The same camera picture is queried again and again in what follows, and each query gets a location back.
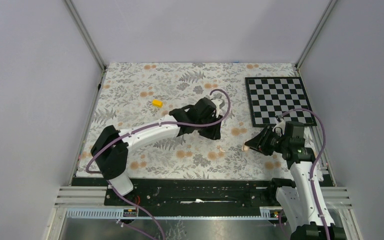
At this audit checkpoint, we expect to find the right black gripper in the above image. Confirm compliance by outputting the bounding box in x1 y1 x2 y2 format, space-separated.
244 125 289 157

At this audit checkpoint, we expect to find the pink earbud charging case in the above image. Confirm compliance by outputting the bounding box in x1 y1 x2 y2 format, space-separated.
241 144 250 152

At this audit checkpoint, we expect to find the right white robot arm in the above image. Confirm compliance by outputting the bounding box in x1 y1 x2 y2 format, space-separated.
243 120 347 240

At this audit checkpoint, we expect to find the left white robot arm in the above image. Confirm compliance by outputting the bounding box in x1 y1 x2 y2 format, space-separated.
90 96 225 206

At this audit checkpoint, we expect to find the black white checkerboard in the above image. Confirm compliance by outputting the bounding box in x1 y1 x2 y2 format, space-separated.
244 77 312 128

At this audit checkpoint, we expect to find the yellow block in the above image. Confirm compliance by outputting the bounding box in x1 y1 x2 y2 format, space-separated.
151 99 164 108

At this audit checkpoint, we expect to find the floral table mat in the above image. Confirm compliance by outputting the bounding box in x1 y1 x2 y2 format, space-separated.
75 62 295 180

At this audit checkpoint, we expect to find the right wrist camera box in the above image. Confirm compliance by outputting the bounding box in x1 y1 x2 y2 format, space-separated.
272 115 286 137

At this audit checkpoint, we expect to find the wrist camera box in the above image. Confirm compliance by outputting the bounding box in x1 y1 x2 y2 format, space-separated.
272 115 286 137
208 93 225 109

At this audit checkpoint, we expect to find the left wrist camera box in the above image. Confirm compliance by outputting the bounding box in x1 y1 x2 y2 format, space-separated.
208 93 225 109

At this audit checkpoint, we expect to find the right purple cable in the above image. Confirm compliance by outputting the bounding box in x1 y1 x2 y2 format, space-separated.
276 108 332 240

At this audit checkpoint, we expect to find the purple cable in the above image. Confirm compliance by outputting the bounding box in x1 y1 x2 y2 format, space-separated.
276 108 332 240
85 88 232 240

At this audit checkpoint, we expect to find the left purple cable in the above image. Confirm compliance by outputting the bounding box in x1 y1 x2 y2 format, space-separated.
85 88 232 240

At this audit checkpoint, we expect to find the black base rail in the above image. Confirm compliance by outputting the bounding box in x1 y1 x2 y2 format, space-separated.
72 177 281 217

